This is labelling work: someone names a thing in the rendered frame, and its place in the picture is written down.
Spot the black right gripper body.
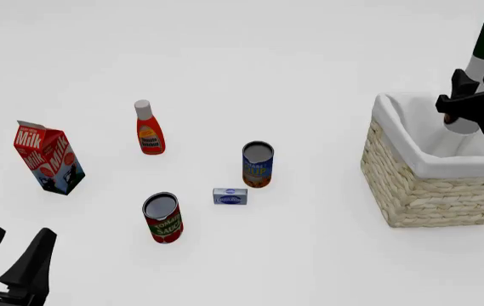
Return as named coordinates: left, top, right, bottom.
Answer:
left=435, top=89, right=484, bottom=126

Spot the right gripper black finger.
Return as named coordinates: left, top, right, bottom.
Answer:
left=451, top=67, right=481, bottom=97

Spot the white cloth basket liner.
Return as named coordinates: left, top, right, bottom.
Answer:
left=373, top=92, right=484, bottom=180

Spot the woven wicker basket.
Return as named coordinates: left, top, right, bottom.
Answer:
left=360, top=117, right=484, bottom=229

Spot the red and white milk carton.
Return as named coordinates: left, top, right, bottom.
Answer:
left=13, top=120, right=87, bottom=196

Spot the red and green tomato sauce can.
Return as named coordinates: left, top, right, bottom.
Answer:
left=141, top=191, right=185, bottom=245

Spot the red ketchup bottle, white cap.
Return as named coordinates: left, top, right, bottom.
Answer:
left=134, top=99, right=167, bottom=156

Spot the small blue-grey cream cheese box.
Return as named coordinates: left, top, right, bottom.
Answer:
left=212, top=187, right=249, bottom=207

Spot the blue and yellow soup can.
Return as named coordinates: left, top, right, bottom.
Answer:
left=242, top=140, right=276, bottom=189

